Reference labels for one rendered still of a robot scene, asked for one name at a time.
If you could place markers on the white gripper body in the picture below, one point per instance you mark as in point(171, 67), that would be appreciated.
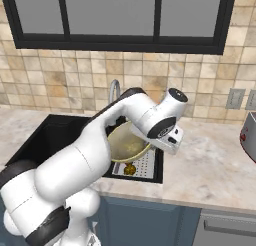
point(141, 135)

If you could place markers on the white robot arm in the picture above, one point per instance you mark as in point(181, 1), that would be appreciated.
point(73, 166)

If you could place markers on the pale yellow-green bowl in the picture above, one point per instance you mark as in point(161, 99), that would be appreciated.
point(125, 153)

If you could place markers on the brown mushroom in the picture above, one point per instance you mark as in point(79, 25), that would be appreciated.
point(129, 169)

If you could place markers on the black sink basin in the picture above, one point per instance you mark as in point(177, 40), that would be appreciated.
point(50, 136)

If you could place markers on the grey curved tap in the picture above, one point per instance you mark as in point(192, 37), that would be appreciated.
point(114, 88)

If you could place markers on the blue cupboard door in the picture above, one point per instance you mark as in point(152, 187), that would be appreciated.
point(146, 223)

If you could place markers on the silver and red toaster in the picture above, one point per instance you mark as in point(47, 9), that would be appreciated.
point(249, 136)

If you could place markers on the black framed window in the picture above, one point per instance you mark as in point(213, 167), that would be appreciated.
point(116, 16)

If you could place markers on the grey dishwasher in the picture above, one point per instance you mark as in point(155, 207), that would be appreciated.
point(226, 228)

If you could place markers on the grey wall socket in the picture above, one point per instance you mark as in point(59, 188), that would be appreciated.
point(251, 99)
point(235, 98)

